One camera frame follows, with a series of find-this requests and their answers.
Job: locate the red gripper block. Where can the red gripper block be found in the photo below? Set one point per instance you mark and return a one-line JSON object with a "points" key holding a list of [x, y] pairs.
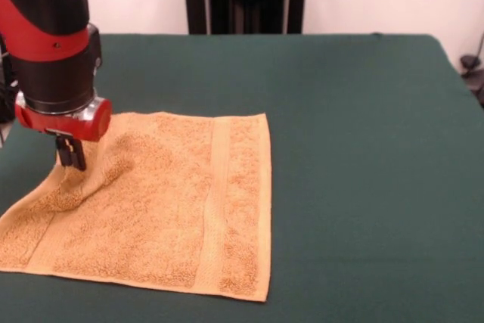
{"points": [[75, 126]]}

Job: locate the tan terry towel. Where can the tan terry towel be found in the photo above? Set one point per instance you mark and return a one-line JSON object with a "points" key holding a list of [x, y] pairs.
{"points": [[170, 205]]}

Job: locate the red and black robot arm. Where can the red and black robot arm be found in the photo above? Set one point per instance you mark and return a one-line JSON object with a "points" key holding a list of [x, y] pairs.
{"points": [[45, 35]]}

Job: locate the dark green tablecloth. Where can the dark green tablecloth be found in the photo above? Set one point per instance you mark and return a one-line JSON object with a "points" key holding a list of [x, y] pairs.
{"points": [[359, 168]]}

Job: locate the black power adapter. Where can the black power adapter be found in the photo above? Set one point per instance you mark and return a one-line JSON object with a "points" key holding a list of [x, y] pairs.
{"points": [[469, 61]]}

